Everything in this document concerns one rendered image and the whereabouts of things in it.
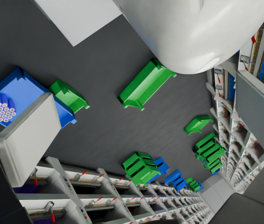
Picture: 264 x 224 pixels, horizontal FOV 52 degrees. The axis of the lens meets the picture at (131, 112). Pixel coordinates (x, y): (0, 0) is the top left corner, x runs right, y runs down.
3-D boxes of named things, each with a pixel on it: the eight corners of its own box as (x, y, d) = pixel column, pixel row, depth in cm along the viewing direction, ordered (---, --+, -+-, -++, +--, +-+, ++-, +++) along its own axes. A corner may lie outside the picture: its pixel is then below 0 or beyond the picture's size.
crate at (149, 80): (152, 57, 140) (161, 67, 137) (168, 66, 157) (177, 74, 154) (116, 97, 151) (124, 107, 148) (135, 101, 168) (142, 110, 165)
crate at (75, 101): (59, 78, 112) (67, 91, 109) (82, 94, 130) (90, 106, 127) (5, 122, 114) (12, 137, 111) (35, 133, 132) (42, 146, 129)
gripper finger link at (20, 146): (22, 188, 14) (9, 189, 14) (62, 128, 21) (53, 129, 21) (4, 138, 13) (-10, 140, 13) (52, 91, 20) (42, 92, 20)
